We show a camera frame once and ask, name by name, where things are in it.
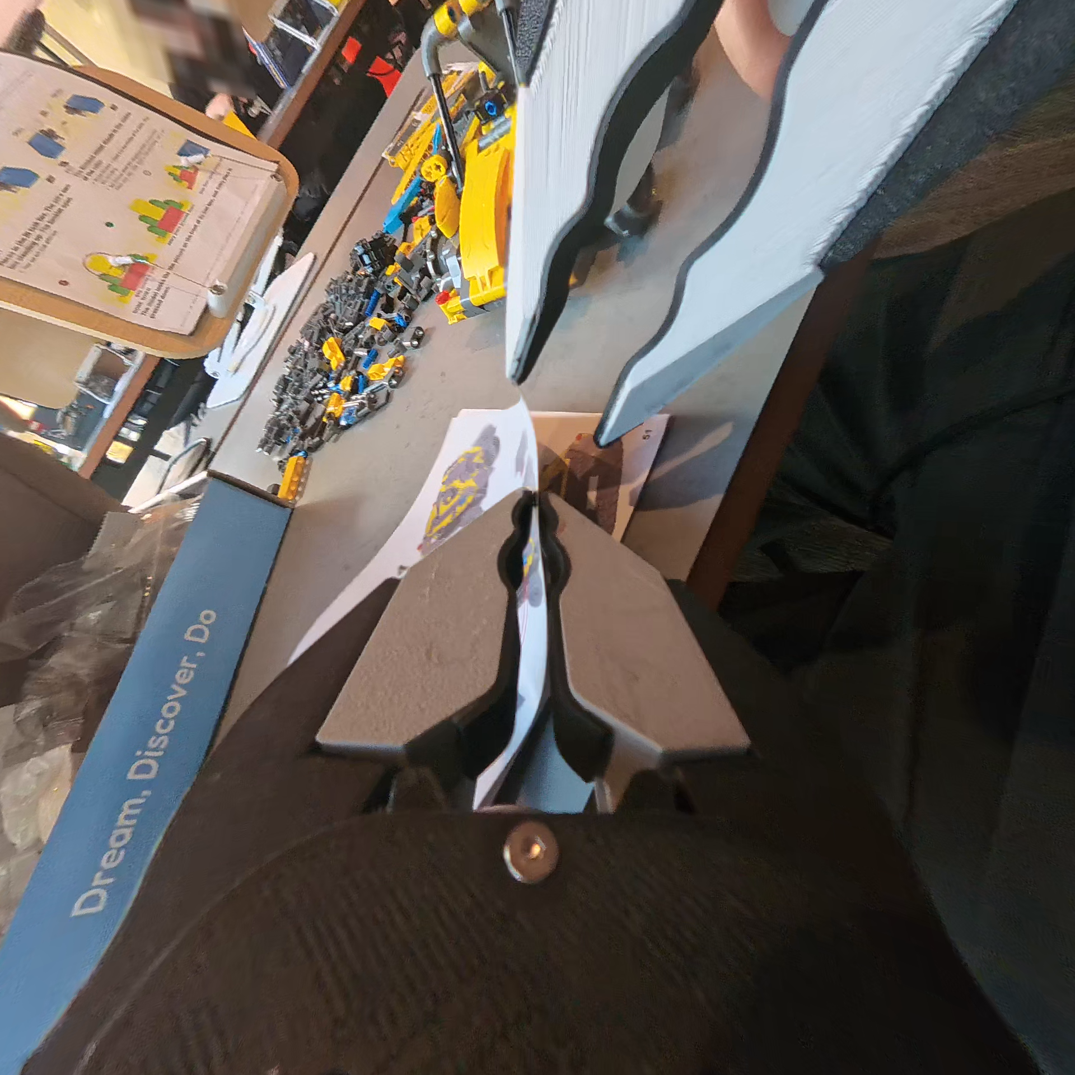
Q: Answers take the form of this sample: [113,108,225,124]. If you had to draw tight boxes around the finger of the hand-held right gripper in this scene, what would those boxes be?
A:
[504,1,723,384]
[597,1,1017,446]

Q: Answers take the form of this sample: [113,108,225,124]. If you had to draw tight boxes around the person's black clothing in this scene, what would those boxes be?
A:
[719,143,1075,1075]

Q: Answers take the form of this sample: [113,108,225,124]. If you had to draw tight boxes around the blue cardboard box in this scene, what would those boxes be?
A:
[1,471,297,1019]

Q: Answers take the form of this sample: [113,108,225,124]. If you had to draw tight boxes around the crumpled clear plastic bags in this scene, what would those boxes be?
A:
[1,501,189,942]

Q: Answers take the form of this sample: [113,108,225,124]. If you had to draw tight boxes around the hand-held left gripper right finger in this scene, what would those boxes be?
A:
[541,496,752,782]

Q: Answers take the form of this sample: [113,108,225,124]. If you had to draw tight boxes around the yellow toy brick vehicle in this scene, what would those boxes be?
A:
[384,1,525,324]

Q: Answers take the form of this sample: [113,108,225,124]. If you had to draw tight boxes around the clipboard with instruction sheet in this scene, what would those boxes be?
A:
[1,51,300,359]

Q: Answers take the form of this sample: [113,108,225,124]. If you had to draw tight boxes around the person's right hand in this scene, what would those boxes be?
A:
[723,1,833,102]

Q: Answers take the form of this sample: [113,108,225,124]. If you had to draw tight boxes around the toy brick instruction booklet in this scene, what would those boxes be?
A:
[286,400,670,807]

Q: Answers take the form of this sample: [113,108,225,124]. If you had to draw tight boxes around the pile of loose toy bricks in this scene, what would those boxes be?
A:
[256,227,448,463]

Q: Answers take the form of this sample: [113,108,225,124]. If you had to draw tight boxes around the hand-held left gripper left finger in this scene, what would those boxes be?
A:
[316,493,535,752]

